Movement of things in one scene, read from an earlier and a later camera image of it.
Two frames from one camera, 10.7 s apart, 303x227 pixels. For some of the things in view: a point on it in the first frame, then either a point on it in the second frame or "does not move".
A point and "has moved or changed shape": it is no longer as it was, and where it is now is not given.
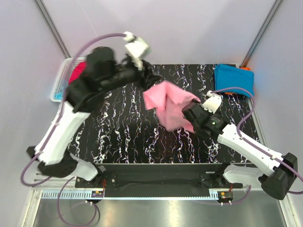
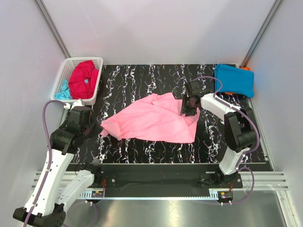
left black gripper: [150, 76] to [97, 130]
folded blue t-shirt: [227, 76] does not move
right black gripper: [209, 113] to [184, 110]
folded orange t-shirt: [243, 68] does not move
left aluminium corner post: [41, 8] does not move
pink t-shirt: [169, 101] has moved or changed shape
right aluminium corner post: [261, 33] does not move
